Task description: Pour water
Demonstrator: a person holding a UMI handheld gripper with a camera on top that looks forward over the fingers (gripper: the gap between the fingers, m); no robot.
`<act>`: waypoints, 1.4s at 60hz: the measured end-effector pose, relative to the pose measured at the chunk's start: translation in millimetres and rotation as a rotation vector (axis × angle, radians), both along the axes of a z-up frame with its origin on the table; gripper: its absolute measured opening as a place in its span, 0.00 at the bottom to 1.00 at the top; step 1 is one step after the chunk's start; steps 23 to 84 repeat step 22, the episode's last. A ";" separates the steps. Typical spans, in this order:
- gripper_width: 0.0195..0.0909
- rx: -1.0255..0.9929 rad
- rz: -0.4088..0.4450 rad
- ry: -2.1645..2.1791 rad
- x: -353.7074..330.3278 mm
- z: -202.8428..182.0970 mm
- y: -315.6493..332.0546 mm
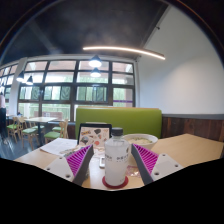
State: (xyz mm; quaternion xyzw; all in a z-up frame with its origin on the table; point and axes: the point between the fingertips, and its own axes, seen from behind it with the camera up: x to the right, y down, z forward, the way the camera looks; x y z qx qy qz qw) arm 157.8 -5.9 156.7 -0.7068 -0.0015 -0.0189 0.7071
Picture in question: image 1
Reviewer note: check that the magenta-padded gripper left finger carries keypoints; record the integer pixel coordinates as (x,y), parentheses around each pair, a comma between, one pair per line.
(59,166)

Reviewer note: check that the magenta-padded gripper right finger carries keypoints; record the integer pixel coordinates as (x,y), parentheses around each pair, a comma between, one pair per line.
(165,166)

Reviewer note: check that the clear water bottle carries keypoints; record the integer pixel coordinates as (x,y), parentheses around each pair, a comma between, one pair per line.
(116,160)

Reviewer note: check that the white paper sheets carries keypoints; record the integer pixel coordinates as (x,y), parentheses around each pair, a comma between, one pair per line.
(58,145)

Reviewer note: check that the clear plastic wrapper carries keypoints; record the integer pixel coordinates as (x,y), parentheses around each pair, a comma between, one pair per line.
(133,171)

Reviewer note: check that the white ceramic bowl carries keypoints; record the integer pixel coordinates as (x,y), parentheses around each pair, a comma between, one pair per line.
(141,140)

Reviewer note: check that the group of green-seated wooden chairs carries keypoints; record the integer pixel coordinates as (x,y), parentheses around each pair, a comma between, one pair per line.
(28,130)

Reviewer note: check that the flat round red coaster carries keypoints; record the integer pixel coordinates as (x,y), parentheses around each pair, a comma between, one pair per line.
(106,184)

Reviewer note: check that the wooden dining table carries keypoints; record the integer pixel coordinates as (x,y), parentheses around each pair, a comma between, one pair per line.
(40,119)

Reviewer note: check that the green upholstered bench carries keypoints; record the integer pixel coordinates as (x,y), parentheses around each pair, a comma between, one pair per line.
(136,120)

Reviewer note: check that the person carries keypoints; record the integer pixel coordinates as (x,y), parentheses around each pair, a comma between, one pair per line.
(2,116)

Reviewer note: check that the group of black pendant lamps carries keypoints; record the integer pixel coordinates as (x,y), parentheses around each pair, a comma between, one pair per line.
(95,62)

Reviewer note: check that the long curved linear ceiling light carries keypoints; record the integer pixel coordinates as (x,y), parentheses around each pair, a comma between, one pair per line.
(126,50)

